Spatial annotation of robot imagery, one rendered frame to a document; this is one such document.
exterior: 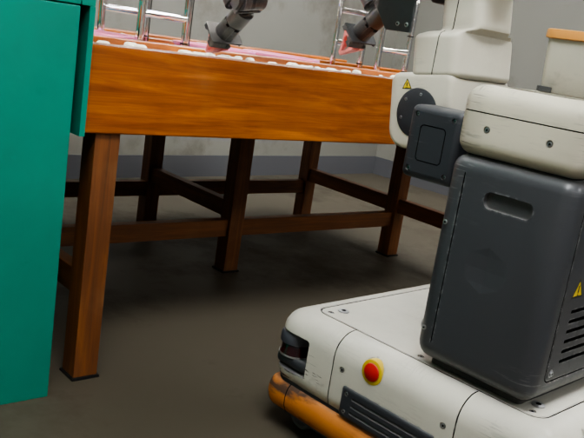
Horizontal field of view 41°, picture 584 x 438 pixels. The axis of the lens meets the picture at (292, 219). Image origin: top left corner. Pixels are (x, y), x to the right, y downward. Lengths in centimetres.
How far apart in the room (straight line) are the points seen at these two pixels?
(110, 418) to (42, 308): 28
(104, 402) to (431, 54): 103
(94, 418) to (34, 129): 62
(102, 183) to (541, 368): 98
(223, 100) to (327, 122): 35
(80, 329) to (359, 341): 65
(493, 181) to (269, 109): 75
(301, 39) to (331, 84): 267
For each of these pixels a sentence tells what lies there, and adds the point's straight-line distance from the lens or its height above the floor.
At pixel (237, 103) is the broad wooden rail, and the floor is 66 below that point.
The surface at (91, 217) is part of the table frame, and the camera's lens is 179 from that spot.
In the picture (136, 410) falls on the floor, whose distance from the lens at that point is 181.
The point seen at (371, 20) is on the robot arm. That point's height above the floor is 91.
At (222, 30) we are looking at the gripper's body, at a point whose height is 83.
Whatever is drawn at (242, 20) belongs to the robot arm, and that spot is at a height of 86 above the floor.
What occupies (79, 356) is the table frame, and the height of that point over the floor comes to 6.
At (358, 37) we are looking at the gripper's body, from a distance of 231.
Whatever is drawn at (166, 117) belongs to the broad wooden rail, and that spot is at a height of 62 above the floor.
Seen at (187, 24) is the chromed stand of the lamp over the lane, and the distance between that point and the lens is 238.
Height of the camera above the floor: 85
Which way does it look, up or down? 13 degrees down
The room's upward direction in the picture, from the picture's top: 9 degrees clockwise
